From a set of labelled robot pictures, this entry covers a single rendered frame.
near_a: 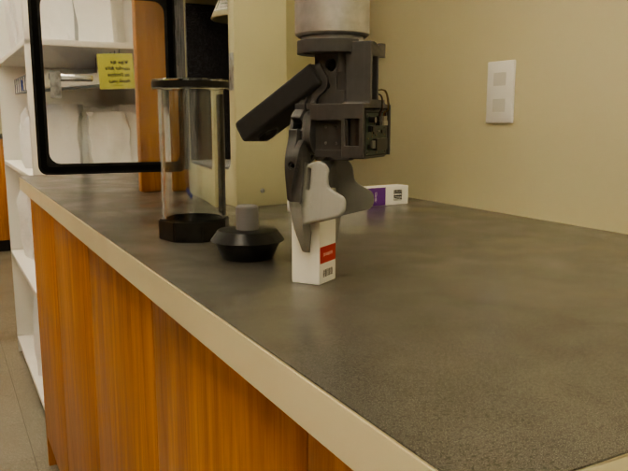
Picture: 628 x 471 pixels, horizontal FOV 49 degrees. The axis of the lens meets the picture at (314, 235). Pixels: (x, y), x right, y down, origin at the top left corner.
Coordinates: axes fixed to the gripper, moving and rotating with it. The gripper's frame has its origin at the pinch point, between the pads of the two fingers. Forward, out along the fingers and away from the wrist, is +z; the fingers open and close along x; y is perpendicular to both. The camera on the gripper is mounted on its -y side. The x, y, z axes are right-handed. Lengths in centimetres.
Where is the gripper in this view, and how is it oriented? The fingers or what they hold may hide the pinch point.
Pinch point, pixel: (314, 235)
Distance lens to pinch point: 74.5
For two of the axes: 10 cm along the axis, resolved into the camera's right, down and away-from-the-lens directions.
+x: 4.7, -1.5, 8.7
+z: 0.0, 9.9, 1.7
